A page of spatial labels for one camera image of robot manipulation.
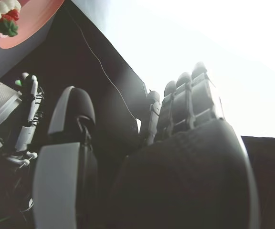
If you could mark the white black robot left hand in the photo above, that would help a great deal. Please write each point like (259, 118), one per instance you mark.
(175, 181)

